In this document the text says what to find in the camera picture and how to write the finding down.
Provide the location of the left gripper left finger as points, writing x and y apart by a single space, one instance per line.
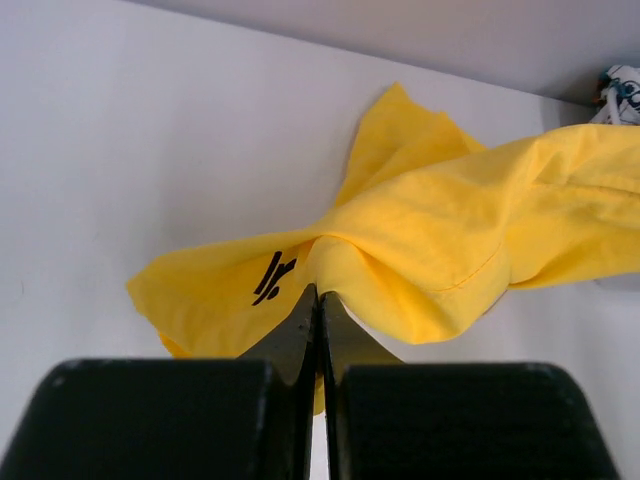
244 418

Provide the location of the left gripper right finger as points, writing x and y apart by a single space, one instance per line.
387 419

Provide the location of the yellow shorts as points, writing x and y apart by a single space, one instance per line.
428 230

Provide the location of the patterned blue orange shorts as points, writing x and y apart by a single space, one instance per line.
617 96

